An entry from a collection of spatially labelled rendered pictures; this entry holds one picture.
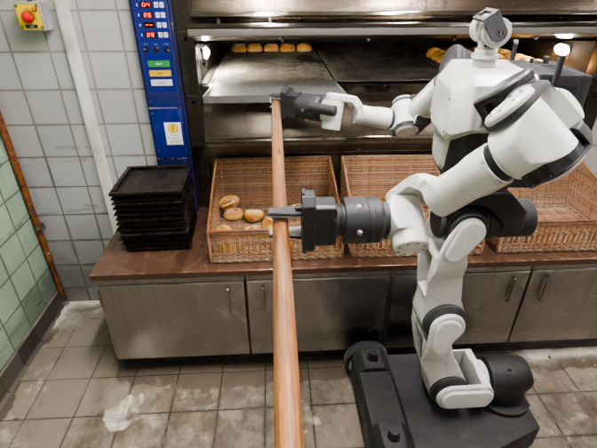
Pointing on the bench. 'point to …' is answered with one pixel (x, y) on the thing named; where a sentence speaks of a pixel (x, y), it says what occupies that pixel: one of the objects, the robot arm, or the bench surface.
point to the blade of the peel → (251, 89)
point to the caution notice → (173, 133)
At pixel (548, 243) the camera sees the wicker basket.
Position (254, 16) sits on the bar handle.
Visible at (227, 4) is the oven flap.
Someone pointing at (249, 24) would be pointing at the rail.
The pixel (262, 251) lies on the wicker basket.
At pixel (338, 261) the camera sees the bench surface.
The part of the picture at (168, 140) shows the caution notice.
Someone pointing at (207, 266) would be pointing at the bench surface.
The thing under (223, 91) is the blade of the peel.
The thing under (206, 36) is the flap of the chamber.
